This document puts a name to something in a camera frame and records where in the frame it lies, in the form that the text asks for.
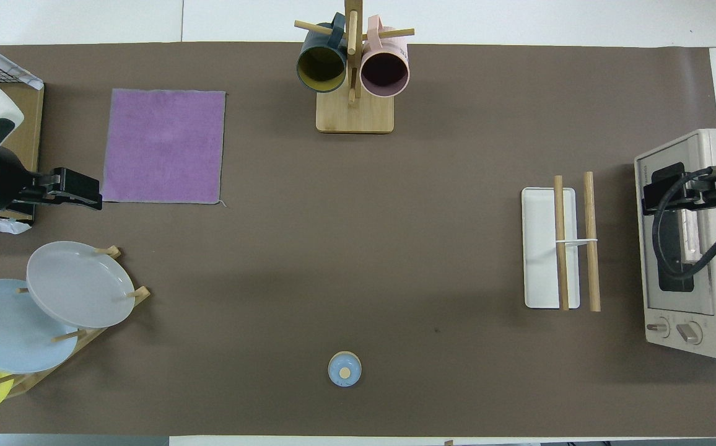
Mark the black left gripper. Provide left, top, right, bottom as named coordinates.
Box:
left=8, top=167, right=103, bottom=211

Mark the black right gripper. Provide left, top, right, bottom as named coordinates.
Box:
left=642, top=162, right=716, bottom=216

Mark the purple grey-backed towel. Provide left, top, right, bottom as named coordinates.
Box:
left=102, top=89, right=228, bottom=206

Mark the white wooden-bar towel rack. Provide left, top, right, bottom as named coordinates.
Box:
left=522, top=172, right=601, bottom=312

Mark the wooden plate rack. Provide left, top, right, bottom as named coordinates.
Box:
left=0, top=246, right=151, bottom=398

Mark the grey plate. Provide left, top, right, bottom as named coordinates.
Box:
left=26, top=241, right=136, bottom=330

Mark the light blue plate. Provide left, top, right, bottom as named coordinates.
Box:
left=0, top=279, right=80, bottom=375

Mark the dark teal mug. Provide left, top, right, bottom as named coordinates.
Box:
left=297, top=12, right=349, bottom=94

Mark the brown table mat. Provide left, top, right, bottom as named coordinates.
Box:
left=0, top=42, right=716, bottom=437

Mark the wooden mug tree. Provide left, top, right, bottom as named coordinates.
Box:
left=294, top=0, right=416, bottom=134

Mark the pink mug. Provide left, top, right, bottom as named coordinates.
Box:
left=360, top=15, right=410, bottom=98

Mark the small blue round cup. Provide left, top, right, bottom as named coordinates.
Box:
left=328, top=351, right=362, bottom=388

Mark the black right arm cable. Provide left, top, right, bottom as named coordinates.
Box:
left=652, top=168, right=716, bottom=280

